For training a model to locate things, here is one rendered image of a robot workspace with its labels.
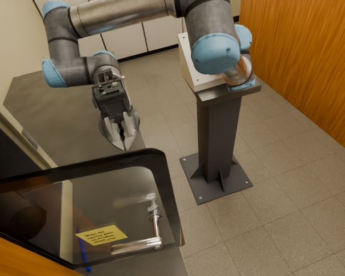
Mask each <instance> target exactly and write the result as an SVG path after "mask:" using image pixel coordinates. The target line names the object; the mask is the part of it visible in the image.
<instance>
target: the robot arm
mask: <svg viewBox="0 0 345 276"><path fill-rule="evenodd" d="M166 16H173V17H174V18H176V19H177V18H182V17H184V18H185V23H186V29H187V34H188V40H189V46H190V49H191V59H192V62H193V64H194V68H195V69H196V70H197V71H198V72H199V73H201V74H209V75H213V74H220V73H221V74H222V77H223V79H224V81H225V82H226V83H227V88H228V91H229V92H233V91H238V90H242V89H246V88H249V87H253V86H254V85H255V76H254V71H253V67H252V62H251V57H250V52H249V46H250V45H251V43H252V34H251V32H250V31H249V30H248V29H247V28H245V27H244V26H243V25H235V24H234V20H233V14H232V9H231V4H230V0H95V1H91V2H88V3H84V4H80V5H76V6H74V7H70V6H69V5H68V4H67V3H65V2H63V1H54V0H51V1H47V2H46V3H45V4H44V5H43V23H44V25H45V31H46V34H47V40H48V48H49V54H50V58H48V59H45V60H43V61H42V71H43V75H44V78H45V81H46V83H47V84H48V85H49V86H50V87H52V88H69V87H76V86H82V85H93V86H90V93H91V100H92V102H93V104H94V106H95V108H97V106H98V108H99V110H100V111H101V113H100V116H101V118H102V119H99V122H98V127H99V129H100V131H101V133H102V135H103V136H104V137H105V138H106V139H107V140H108V141H109V142H110V143H111V144H112V145H113V146H114V147H115V148H117V149H119V150H121V151H123V152H124V151H127V150H129V148H130V147H131V145H132V144H133V142H134V140H135V138H136V134H137V132H138V129H139V125H140V118H139V114H138V112H137V110H136V109H133V106H132V104H130V103H129V99H128V96H127V92H126V90H125V85H124V81H123V80H124V79H125V76H122V74H121V71H120V66H119V63H118V61H117V59H116V57H115V56H114V55H113V54H112V53H110V52H109V51H106V50H100V51H97V52H96V53H95V54H94V55H93V56H86V57H81V56H80V52H79V45H78V39H81V38H85V37H89V36H93V35H98V34H101V33H104V32H108V31H113V30H117V29H120V28H124V27H128V26H132V25H136V24H140V23H143V22H147V21H151V20H155V19H160V18H164V17H166ZM94 89H95V91H96V94H95V92H94ZM93 97H94V99H93ZM96 104H97V105H96ZM123 142H124V143H123Z"/></svg>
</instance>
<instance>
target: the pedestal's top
mask: <svg viewBox="0 0 345 276"><path fill-rule="evenodd" d="M183 78H184V77H183ZM186 82H187V81H186ZM187 84H188V83H187ZM188 86H189V84H188ZM261 86H262V85H261V84H260V83H259V82H258V81H257V80H255V85H254V86H253V87H249V88H246V89H242V90H238V91H233V92H229V91H228V88H227V83H224V84H220V85H217V86H214V87H211V88H207V89H204V90H200V91H196V92H194V91H193V89H192V88H191V87H190V86H189V87H190V89H191V90H192V92H193V93H194V95H195V96H196V98H197V100H198V101H199V103H200V104H201V106H202V107H206V106H210V105H214V104H217V103H220V102H224V101H228V100H231V99H235V98H238V97H241V96H245V95H249V94H253V93H256V92H259V91H260V90H261Z"/></svg>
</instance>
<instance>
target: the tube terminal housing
mask: <svg viewBox="0 0 345 276"><path fill-rule="evenodd" d="M0 128H1V129H2V130H3V131H4V132H5V133H6V134H7V135H8V136H9V137H10V138H11V139H12V140H13V141H14V142H15V143H16V144H17V145H18V146H19V147H20V148H21V149H22V150H23V151H24V152H25V153H27V154H28V155H29V156H30V157H31V158H32V159H33V160H34V161H35V162H36V163H37V164H38V165H39V166H40V167H41V168H42V169H43V170H45V169H51V168H56V167H58V166H57V165H56V164H55V163H54V162H53V160H52V159H51V158H50V157H49V156H48V155H47V154H46V153H45V152H44V150H43V149H42V148H41V147H40V146H39V145H38V150H36V148H35V147H34V146H33V145H32V144H31V143H30V142H29V141H28V139H27V138H25V137H24V136H23V134H22V129H23V127H22V126H21V125H20V123H19V122H18V121H17V120H16V119H15V118H14V117H13V116H12V115H11V114H10V112H9V111H8V110H7V109H6V108H5V107H4V106H3V105H2V104H1V102H0Z"/></svg>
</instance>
